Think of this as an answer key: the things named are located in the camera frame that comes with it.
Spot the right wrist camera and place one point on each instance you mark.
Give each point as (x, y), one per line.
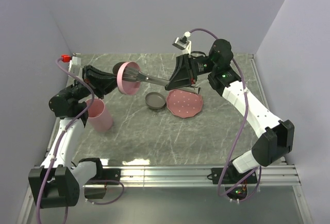
(183, 43)

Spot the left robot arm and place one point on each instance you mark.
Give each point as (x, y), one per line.
(55, 184)

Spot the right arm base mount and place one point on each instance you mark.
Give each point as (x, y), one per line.
(231, 177)

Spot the metal tongs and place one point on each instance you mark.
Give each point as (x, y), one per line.
(133, 75)

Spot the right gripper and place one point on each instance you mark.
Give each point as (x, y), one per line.
(184, 74)

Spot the grey round lid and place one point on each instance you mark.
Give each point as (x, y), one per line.
(155, 101)

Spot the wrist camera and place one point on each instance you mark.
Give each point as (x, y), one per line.
(183, 43)
(74, 63)

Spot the pink round lid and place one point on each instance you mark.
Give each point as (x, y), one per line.
(127, 87)

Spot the pink polka dot plate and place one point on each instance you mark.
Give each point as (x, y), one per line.
(184, 104)

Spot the grey cylindrical container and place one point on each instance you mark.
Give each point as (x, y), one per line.
(116, 67)

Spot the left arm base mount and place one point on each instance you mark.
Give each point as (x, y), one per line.
(104, 188)

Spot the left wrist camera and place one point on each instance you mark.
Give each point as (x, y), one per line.
(74, 63)

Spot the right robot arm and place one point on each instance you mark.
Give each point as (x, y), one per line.
(275, 136)

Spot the pink cylindrical container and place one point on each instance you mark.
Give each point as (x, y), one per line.
(99, 116)

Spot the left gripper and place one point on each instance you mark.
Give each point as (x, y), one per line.
(101, 82)

